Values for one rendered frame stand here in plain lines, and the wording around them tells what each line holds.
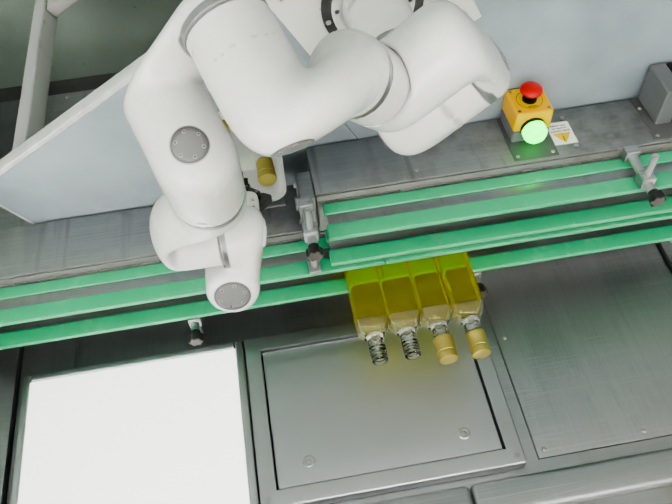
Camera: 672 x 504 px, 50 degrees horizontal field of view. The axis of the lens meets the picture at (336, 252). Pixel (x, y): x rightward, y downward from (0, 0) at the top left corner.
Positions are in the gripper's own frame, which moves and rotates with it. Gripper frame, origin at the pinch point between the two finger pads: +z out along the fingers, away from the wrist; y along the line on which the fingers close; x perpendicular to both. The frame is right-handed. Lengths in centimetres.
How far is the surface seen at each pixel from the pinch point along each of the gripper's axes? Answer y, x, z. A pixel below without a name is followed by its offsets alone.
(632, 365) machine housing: 72, -42, -17
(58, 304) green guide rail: -33.1, -19.8, -0.6
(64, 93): -44, -19, 90
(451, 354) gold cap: 34.0, -25.8, -21.5
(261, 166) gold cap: 6.4, -3.2, 10.6
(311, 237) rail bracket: 13.0, -7.9, -6.9
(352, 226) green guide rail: 20.6, -9.0, -3.8
